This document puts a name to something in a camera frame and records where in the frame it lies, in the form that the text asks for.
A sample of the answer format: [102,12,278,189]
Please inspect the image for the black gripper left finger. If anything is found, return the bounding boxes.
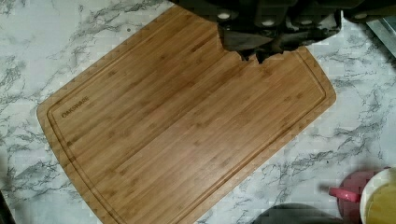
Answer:
[217,8,275,62]

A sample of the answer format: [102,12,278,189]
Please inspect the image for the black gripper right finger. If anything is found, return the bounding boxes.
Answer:
[255,9,342,63]

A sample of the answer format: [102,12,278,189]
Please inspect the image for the silver toaster oven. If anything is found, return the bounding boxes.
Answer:
[367,16,396,56]

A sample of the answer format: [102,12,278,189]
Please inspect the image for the bamboo cutting board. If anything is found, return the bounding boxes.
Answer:
[37,7,335,224]

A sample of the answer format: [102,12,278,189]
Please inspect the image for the pink mug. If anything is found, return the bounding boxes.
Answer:
[329,167,390,224]

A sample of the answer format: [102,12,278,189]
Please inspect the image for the dark round canister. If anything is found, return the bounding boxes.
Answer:
[251,203,343,224]

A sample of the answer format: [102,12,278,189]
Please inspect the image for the yellow mug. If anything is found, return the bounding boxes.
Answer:
[361,168,396,224]

